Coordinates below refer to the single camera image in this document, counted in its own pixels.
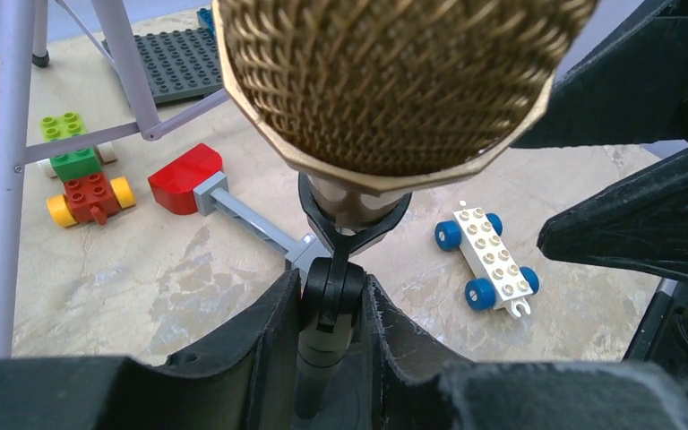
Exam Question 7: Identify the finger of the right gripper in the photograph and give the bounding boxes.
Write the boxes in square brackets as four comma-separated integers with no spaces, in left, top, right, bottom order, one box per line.
[513,1,688,149]

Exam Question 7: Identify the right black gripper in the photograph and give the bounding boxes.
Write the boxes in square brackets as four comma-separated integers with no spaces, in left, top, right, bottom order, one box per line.
[537,148,688,394]

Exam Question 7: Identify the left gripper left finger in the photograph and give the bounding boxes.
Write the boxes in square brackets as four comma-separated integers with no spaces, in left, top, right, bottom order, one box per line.
[0,271,300,429]

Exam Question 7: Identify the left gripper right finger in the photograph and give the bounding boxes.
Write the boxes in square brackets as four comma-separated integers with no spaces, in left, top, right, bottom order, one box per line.
[362,276,688,429]

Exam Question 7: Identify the black microphone stand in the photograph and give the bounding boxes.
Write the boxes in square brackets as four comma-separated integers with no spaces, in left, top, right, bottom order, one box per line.
[294,174,412,419]

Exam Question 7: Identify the gold microphone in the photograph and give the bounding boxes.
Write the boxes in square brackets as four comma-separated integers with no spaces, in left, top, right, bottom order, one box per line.
[212,0,598,231]

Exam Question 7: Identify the white brick car blue wheels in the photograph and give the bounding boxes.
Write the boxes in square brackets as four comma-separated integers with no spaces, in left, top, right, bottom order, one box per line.
[434,202,540,319]

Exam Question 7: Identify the red and grey brick hammer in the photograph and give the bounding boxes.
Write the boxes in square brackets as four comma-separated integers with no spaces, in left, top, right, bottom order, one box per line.
[148,142,331,278]

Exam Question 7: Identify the red brick yellow wheels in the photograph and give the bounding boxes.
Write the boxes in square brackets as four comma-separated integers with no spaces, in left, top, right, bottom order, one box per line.
[46,172,137,228]

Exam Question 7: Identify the green brick toy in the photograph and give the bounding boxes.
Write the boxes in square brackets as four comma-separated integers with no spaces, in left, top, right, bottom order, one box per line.
[36,111,118,182]

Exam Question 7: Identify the dark grey building baseplate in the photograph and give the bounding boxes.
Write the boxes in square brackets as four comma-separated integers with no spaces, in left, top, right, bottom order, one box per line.
[133,28,223,107]

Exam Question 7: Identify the blue brick stack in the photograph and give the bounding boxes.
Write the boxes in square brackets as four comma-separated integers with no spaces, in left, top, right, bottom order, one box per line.
[196,7,216,39]

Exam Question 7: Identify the lilac music stand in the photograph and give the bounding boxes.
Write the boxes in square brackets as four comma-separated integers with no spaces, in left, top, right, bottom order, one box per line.
[0,1,228,358]

